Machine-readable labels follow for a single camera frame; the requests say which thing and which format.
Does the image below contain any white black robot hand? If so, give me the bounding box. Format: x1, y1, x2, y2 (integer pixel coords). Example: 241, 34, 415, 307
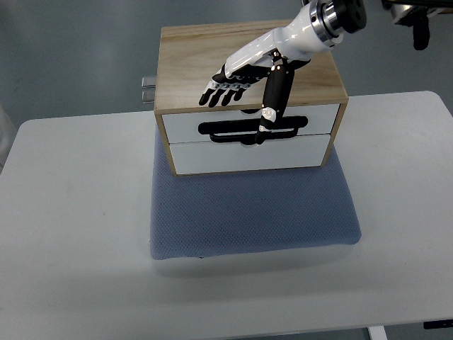
199, 1, 345, 145

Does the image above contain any white drawer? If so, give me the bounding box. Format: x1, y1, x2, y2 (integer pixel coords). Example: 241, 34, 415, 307
170, 135, 330, 175
162, 103, 340, 144

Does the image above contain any black drawer handle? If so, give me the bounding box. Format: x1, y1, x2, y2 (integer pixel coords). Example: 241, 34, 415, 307
197, 116, 309, 145

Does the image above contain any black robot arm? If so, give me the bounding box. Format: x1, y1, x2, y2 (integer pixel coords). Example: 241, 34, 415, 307
302, 0, 452, 50

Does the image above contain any wooden drawer cabinet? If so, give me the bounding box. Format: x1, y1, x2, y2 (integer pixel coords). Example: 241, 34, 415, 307
154, 21, 348, 176

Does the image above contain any grey metal table clamp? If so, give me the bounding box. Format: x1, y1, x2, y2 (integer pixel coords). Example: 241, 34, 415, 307
142, 76, 156, 103

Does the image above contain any blue mesh cushion mat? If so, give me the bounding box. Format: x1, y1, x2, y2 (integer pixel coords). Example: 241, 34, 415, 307
149, 139, 362, 260

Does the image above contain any white table leg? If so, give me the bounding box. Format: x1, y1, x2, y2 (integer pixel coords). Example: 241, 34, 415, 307
367, 326, 388, 340

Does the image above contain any black table control panel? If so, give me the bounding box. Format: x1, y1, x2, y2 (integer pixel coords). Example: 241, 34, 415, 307
423, 319, 453, 329

